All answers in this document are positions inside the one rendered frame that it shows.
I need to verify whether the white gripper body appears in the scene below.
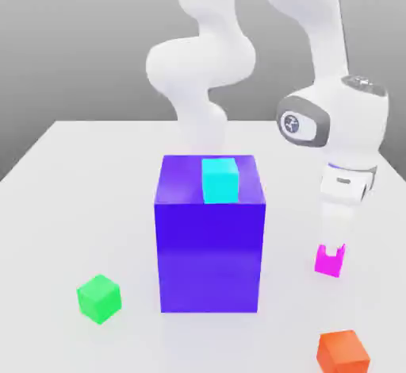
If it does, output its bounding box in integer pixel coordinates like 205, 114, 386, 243
319, 199, 355, 248

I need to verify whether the small magenta cube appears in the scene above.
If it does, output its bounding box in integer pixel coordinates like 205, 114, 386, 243
313, 243, 347, 279

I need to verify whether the small orange cube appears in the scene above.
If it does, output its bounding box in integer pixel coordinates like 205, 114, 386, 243
316, 329, 372, 373

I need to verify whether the small cyan cube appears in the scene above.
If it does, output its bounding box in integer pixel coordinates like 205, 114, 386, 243
201, 157, 240, 205

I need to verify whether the small green cube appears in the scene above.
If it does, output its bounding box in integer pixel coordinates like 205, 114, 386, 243
75, 273, 123, 326

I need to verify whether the large blue box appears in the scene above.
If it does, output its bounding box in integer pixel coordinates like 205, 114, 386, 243
153, 154, 267, 314

